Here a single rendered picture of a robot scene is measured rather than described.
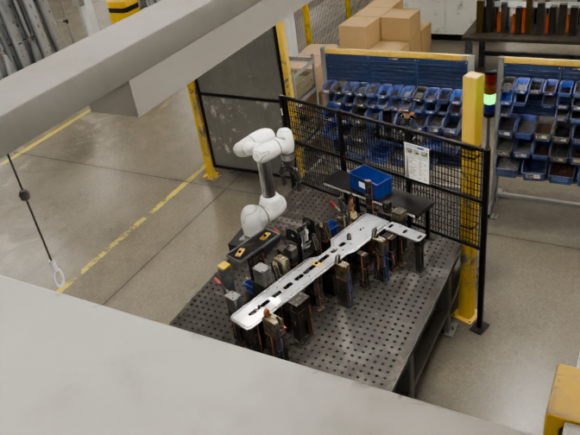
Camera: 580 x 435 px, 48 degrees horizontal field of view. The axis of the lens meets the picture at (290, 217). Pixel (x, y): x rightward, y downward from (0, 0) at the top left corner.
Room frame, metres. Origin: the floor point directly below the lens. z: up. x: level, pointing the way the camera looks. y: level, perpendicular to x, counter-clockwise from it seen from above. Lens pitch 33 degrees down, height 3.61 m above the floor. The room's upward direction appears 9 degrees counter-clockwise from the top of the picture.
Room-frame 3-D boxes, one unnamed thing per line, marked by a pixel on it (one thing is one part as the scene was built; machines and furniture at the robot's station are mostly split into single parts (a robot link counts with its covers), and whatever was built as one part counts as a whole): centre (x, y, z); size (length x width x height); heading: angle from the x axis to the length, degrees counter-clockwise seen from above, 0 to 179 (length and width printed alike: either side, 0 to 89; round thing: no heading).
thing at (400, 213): (3.81, -0.77, 0.88); 0.08 x 0.08 x 0.36; 41
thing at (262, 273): (3.33, 0.23, 0.90); 0.13 x 0.10 x 0.41; 41
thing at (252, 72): (6.35, 0.31, 1.00); 1.34 x 0.14 x 2.00; 57
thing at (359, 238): (3.40, -0.12, 1.00); 1.38 x 0.22 x 0.02; 131
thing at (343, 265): (3.33, -0.29, 0.87); 0.12 x 0.09 x 0.35; 41
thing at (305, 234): (3.64, -0.07, 0.94); 0.18 x 0.13 x 0.49; 131
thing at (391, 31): (8.48, -1.65, 0.52); 1.20 x 0.80 x 1.05; 144
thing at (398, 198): (4.16, -0.67, 1.01); 0.90 x 0.22 x 0.03; 41
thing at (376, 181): (4.20, -0.64, 1.09); 0.30 x 0.17 x 0.13; 34
